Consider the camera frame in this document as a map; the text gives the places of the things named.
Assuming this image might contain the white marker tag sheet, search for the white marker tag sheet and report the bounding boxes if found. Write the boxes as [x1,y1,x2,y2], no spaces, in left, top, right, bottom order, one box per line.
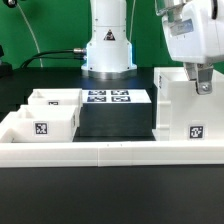
[82,89,151,104]

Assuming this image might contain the white front drawer tray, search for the white front drawer tray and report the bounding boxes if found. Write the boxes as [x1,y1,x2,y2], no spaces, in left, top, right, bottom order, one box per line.
[12,105,79,143]

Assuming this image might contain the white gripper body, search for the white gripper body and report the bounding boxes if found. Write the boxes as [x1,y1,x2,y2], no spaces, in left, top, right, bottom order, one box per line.
[155,0,224,64]

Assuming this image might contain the white drawer cabinet box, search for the white drawer cabinet box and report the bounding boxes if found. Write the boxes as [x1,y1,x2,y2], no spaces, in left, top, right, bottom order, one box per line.
[153,67,224,141]

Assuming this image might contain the black device at left edge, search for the black device at left edge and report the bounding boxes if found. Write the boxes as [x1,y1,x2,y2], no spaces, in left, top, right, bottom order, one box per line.
[0,45,13,78]

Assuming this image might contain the white U-shaped fence wall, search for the white U-shaped fence wall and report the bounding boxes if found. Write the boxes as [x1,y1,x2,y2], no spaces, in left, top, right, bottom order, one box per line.
[0,122,224,168]

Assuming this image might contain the white thin cable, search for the white thin cable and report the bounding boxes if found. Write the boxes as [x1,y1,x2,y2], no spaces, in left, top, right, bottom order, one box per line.
[16,3,44,69]

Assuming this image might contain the white rear drawer tray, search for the white rear drawer tray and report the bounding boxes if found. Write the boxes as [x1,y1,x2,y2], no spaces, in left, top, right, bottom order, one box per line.
[28,88,83,114]

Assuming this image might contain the black cable with connector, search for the black cable with connector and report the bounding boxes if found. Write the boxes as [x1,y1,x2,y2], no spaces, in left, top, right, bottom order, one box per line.
[19,47,88,69]

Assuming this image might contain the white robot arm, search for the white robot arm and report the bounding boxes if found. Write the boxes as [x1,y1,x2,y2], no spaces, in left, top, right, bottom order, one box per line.
[82,0,224,95]

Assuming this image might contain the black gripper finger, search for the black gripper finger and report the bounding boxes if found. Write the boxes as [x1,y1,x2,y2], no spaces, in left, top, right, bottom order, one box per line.
[184,63,213,95]

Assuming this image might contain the white drawer tray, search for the white drawer tray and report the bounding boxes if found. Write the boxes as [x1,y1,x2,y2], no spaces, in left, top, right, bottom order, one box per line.
[28,88,83,114]
[12,105,79,143]

